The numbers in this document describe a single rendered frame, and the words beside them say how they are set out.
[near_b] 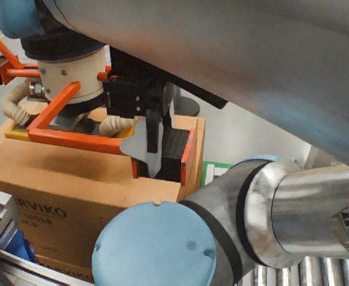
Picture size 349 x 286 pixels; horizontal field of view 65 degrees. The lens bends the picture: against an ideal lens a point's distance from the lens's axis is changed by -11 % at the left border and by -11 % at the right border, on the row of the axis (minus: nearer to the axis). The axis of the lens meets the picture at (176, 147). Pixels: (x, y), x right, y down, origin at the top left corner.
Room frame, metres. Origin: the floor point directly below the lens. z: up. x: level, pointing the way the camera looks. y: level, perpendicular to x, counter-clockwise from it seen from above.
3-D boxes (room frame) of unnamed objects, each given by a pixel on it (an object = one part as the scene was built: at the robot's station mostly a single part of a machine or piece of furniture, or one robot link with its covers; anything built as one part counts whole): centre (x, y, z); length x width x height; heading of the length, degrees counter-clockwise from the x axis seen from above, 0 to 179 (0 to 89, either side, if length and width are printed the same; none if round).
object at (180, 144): (0.37, 0.02, 1.18); 0.09 x 0.08 x 0.05; 168
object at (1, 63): (0.74, 0.50, 1.18); 0.10 x 0.08 x 0.06; 168
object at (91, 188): (0.69, 0.26, 0.74); 0.60 x 0.40 x 0.40; 79
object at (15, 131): (0.60, 0.28, 1.08); 0.34 x 0.10 x 0.05; 78
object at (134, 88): (0.38, 0.05, 1.32); 0.09 x 0.08 x 0.12; 78
